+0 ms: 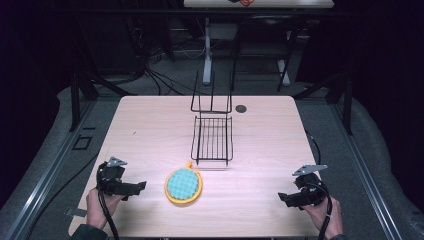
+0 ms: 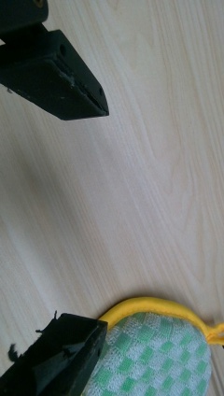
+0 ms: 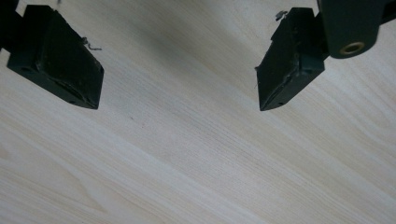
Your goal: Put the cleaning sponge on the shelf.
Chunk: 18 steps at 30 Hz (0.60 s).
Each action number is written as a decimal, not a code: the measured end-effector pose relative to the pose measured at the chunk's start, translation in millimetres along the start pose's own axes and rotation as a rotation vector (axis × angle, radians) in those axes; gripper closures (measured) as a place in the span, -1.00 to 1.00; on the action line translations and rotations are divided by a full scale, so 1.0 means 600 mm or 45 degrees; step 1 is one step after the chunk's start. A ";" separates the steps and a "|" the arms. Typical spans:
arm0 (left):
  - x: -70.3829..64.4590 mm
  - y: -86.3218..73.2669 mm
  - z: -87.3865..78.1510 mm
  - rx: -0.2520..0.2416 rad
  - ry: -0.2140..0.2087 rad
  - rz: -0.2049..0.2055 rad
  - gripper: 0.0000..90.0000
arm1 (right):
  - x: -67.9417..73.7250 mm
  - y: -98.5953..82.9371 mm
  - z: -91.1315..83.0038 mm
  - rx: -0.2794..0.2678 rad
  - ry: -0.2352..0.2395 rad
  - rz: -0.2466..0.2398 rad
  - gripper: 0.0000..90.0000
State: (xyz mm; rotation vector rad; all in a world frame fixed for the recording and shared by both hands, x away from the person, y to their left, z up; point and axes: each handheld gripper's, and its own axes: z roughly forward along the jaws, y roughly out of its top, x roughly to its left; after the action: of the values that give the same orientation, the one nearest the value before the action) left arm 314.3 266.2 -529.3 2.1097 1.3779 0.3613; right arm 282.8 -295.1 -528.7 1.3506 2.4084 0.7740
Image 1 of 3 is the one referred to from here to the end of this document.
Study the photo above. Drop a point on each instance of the person's right hand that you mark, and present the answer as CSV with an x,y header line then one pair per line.
x,y
325,216

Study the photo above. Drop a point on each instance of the white desk with metal legs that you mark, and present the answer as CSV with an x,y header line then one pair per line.
x,y
256,20

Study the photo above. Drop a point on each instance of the round orange and teal potholder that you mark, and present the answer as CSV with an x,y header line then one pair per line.
x,y
183,183

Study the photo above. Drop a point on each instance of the aluminium floor rail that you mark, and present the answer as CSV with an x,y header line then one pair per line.
x,y
366,173
43,176

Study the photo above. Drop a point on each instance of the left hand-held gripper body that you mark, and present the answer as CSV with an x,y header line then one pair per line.
x,y
111,176

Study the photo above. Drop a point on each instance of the black metal frame post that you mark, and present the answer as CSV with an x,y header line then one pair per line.
x,y
76,100
346,103

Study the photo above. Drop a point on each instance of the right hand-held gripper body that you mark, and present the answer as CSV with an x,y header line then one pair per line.
x,y
308,190

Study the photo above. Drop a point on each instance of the round black table grommet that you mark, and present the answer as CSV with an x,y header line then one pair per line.
x,y
240,108

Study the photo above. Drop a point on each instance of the person's left hand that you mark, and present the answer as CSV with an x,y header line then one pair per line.
x,y
96,208

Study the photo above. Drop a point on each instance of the black chair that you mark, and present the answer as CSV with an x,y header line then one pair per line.
x,y
263,50

